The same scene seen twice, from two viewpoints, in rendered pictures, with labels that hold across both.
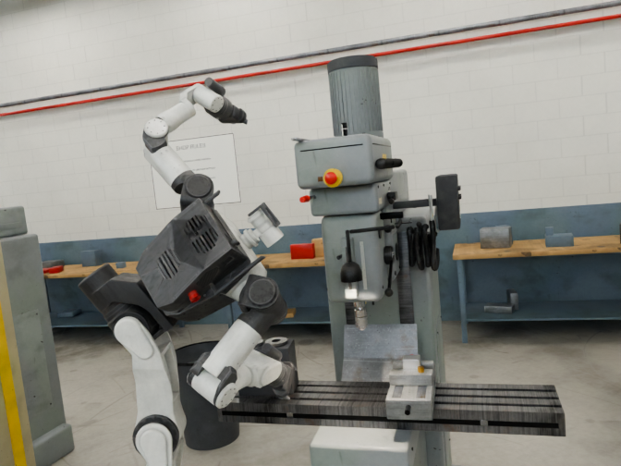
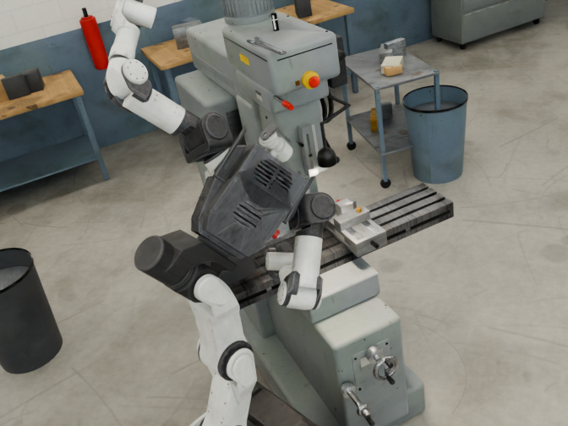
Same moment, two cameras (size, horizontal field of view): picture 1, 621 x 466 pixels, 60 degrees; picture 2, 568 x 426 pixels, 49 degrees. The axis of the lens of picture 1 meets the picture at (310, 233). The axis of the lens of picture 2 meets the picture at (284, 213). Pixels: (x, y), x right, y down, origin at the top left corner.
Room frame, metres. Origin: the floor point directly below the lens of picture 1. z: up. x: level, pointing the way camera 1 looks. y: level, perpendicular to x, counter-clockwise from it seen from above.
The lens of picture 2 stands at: (0.21, 1.26, 2.51)
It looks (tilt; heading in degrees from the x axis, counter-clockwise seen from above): 32 degrees down; 324
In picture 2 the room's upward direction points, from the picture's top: 11 degrees counter-clockwise
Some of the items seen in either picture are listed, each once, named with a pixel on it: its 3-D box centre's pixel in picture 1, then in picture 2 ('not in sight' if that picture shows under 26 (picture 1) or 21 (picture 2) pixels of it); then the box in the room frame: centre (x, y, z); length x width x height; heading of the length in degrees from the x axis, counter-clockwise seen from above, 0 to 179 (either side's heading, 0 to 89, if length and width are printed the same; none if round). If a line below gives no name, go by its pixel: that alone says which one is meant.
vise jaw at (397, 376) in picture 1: (411, 376); (352, 218); (1.86, -0.31, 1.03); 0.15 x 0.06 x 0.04; 74
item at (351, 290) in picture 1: (349, 267); (308, 150); (1.86, -0.12, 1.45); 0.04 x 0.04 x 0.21; 73
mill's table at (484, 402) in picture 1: (380, 404); (323, 248); (1.95, -0.20, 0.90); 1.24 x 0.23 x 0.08; 73
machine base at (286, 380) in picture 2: not in sight; (314, 348); (2.20, -0.23, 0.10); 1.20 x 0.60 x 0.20; 163
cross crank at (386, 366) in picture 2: not in sight; (380, 362); (1.48, -0.01, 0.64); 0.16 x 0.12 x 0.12; 163
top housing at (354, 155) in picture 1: (347, 161); (278, 50); (1.98, -0.16, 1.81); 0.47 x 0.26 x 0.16; 163
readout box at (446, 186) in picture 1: (449, 201); (327, 57); (2.15, -0.57, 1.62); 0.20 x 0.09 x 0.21; 163
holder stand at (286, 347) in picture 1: (266, 365); (222, 258); (2.10, 0.23, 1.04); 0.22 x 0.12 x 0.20; 80
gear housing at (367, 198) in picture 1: (353, 197); (281, 81); (2.00, -0.17, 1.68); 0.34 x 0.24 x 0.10; 163
